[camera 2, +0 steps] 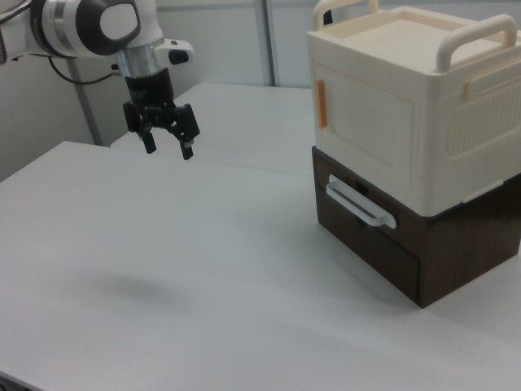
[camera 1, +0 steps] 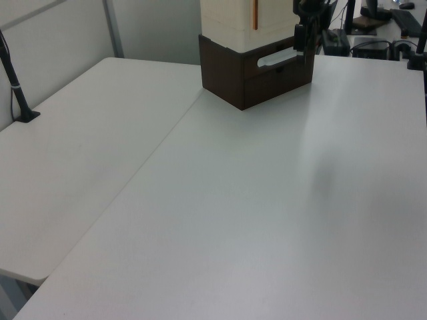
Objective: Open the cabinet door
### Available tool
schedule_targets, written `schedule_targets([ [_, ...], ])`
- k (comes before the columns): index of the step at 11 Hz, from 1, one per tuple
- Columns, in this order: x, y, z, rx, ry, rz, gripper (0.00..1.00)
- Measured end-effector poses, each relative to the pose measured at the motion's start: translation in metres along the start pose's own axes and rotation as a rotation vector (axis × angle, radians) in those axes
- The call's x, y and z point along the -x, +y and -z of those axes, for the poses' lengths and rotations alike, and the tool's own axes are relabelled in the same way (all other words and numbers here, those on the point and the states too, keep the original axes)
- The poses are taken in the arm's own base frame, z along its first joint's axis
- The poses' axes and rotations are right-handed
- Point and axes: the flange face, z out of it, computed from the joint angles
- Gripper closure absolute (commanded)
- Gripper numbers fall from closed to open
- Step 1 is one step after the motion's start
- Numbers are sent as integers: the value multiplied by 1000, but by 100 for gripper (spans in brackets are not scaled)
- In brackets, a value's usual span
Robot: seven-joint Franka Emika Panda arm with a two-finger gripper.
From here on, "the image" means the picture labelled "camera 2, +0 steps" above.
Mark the plain brown drawer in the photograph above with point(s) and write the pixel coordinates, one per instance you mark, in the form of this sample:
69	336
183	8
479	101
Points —
366	264

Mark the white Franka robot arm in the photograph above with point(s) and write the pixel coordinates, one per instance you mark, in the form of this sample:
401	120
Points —
73	28

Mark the dark brown wooden drawer unit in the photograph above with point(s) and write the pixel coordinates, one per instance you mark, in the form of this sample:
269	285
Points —
464	252

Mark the cream plastic cabinet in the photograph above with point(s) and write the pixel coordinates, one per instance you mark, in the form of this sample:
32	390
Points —
447	134

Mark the grey partition frame post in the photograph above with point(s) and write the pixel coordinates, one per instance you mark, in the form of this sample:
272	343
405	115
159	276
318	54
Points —
270	40
87	110

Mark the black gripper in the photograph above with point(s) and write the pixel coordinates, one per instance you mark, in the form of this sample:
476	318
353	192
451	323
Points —
148	91

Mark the cream cabinet door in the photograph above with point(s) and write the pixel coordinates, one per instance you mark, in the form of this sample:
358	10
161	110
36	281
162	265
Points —
366	122

